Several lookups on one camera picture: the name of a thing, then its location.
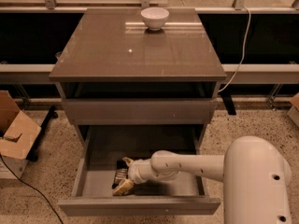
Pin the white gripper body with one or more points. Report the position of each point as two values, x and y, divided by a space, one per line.
137 171

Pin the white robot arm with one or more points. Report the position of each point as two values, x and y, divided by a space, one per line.
254 175

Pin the open grey middle drawer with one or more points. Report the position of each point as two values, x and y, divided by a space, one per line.
104 146

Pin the closed grey top drawer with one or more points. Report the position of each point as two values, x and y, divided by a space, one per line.
138 111

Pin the grey drawer cabinet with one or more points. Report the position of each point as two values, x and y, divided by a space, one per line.
112 54

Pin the black stand foot left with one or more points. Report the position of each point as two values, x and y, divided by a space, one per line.
33 153

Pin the black stand foot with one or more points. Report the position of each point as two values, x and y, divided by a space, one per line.
33 153
228 103

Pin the black stand foot right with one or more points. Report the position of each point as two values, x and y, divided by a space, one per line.
228 103

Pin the open cardboard box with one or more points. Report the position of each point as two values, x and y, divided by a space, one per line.
18 133

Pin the white ceramic bowl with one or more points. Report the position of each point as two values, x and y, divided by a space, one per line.
154 17

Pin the cardboard box at right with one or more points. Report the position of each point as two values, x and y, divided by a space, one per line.
293 113

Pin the grey metal window rail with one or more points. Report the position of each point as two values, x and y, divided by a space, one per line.
246 73

